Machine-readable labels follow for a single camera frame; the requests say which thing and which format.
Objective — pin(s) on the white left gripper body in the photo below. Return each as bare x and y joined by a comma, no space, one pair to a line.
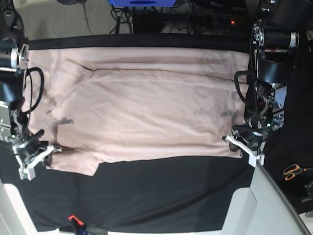
251,140

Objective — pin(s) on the orange blue bottom clamp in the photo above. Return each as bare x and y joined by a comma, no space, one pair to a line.
80,228

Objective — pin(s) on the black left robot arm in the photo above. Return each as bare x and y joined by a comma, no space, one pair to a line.
274,40

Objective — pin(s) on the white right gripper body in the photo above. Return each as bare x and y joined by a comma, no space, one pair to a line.
29,151

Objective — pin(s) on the white chair left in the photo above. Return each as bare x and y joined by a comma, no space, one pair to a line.
14,217

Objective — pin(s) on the white chair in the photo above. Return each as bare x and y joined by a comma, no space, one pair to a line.
14,217
262,209

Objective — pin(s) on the black device on side table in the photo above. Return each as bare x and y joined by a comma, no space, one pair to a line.
309,189

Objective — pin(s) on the black table cloth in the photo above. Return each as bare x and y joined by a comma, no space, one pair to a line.
174,195

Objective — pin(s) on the orange handled scissors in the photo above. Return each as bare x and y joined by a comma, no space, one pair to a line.
293,170

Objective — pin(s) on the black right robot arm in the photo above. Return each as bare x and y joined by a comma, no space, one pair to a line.
14,71

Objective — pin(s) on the pink T-shirt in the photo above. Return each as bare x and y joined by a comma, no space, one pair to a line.
123,104

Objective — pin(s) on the blue plastic box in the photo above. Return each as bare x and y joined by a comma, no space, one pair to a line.
142,3

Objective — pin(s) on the white chair right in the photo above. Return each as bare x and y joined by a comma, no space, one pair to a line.
262,209

